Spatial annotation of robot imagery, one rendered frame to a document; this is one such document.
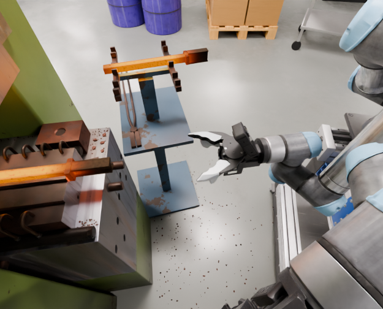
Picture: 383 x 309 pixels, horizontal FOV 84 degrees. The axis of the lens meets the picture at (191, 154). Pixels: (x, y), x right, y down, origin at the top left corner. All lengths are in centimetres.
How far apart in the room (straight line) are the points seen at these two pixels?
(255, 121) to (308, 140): 153
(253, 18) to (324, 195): 297
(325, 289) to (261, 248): 130
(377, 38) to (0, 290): 93
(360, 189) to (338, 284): 19
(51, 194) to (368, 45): 75
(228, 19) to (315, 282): 327
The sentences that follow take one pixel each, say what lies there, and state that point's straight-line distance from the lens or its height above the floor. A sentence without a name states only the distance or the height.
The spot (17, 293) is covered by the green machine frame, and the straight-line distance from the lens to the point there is 73.
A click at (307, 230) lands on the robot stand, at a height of 21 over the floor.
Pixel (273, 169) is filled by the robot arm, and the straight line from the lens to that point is 72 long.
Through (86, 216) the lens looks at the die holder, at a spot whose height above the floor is 92.
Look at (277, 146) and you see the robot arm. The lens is 60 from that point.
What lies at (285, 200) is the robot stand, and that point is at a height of 23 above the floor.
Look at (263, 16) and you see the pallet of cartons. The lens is 347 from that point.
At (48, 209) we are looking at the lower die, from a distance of 60.
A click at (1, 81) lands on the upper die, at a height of 124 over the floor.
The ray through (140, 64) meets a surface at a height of 101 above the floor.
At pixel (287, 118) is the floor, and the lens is 229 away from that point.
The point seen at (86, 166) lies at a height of 101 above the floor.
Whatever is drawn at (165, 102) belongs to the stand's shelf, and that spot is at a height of 74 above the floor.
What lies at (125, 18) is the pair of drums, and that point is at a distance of 380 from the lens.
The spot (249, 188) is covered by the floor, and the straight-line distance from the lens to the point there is 169.
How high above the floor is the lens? 144
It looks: 53 degrees down
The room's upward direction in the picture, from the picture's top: straight up
